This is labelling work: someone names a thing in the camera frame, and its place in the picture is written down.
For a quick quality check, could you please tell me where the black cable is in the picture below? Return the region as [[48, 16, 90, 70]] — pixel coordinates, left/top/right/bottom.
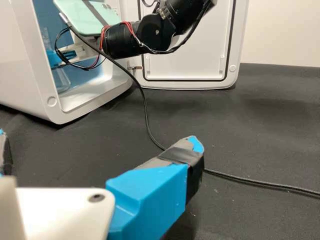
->
[[58, 13, 320, 200]]

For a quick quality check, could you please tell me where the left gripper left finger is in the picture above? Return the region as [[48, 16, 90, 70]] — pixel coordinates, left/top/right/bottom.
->
[[0, 128, 14, 177]]

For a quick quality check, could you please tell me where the white incubator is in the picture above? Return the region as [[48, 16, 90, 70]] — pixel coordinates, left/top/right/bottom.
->
[[0, 0, 134, 125]]

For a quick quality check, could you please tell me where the right wrist camera phone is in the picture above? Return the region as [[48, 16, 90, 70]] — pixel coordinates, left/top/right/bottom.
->
[[52, 0, 126, 39]]

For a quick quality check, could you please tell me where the incubator door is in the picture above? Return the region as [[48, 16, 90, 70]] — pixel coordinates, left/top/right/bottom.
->
[[127, 0, 250, 91]]

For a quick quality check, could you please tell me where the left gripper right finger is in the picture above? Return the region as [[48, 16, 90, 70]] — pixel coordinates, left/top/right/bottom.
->
[[105, 135, 206, 240]]

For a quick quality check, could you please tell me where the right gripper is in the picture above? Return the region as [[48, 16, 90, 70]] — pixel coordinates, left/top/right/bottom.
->
[[46, 34, 104, 69]]

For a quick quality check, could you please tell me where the clear flask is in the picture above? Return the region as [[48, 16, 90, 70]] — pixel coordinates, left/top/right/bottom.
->
[[51, 66, 72, 93]]

